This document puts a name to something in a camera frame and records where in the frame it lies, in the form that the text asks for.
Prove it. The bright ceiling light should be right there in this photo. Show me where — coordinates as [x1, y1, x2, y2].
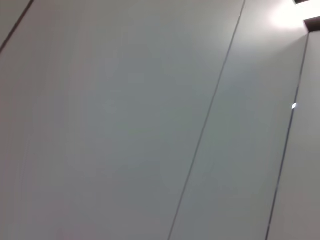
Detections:
[269, 0, 320, 33]

